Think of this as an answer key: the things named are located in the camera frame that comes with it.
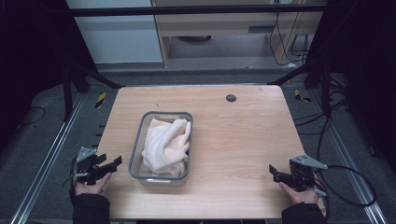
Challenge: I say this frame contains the cream white towel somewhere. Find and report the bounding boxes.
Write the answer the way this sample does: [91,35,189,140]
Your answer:
[141,118,192,178]

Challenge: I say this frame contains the dark curtain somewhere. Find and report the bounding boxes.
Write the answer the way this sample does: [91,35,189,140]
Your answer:
[304,0,396,175]
[0,0,98,153]

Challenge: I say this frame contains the person's right hand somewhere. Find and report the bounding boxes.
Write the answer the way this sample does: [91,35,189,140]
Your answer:
[277,181,319,205]

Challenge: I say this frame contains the black metal stand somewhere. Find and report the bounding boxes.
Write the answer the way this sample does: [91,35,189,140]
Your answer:
[61,60,126,123]
[266,58,332,119]

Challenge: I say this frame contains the black floor cables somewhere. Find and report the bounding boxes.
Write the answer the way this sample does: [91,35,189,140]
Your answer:
[292,74,351,163]

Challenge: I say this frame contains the white cabinet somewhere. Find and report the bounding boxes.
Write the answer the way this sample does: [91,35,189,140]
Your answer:
[65,0,164,65]

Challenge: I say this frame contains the light wooden desk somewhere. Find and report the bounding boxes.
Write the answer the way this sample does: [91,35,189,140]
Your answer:
[150,0,329,68]

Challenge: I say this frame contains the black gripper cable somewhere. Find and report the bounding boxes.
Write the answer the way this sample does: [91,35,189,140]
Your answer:
[62,157,78,204]
[313,164,378,208]

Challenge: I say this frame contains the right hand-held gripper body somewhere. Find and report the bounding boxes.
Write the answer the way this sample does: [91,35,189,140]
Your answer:
[287,154,329,192]

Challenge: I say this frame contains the grey plastic basket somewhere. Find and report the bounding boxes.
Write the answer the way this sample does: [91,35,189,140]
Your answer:
[128,110,194,188]

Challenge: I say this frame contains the black horizontal frame bar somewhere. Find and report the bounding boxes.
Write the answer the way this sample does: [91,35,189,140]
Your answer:
[68,3,327,18]

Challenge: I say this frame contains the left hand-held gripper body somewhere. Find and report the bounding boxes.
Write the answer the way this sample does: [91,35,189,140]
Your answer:
[74,147,108,186]

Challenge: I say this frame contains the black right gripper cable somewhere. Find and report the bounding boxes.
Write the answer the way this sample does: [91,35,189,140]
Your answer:
[313,164,378,208]

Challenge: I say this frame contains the yellow black striped tape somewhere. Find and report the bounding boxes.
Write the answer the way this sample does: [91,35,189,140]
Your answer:
[94,91,107,110]
[293,89,313,104]

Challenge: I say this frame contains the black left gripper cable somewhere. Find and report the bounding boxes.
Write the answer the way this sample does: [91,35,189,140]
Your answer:
[62,157,78,204]

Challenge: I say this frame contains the black hanging desk cables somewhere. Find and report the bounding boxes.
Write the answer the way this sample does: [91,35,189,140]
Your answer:
[268,0,310,67]

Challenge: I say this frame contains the person's left hand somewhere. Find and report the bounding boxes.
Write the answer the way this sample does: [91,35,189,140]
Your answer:
[74,172,113,197]

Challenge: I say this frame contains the thin black floor cable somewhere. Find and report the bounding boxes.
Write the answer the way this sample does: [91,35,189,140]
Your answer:
[18,105,47,127]

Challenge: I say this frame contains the aluminium floor rail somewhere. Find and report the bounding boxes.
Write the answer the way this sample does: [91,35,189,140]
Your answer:
[9,92,86,224]
[310,89,389,224]

